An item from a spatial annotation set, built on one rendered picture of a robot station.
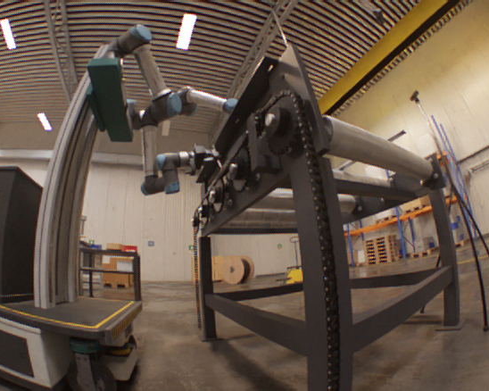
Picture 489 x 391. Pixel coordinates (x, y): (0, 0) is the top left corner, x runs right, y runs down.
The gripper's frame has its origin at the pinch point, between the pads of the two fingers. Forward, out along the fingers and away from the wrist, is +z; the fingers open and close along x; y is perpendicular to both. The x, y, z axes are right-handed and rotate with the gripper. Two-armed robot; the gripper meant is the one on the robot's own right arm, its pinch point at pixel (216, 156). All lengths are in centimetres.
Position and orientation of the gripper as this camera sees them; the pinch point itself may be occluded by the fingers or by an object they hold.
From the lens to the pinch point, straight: 116.6
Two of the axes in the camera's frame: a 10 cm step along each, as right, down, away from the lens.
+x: -3.5, 5.5, 7.6
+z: 8.5, -1.5, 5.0
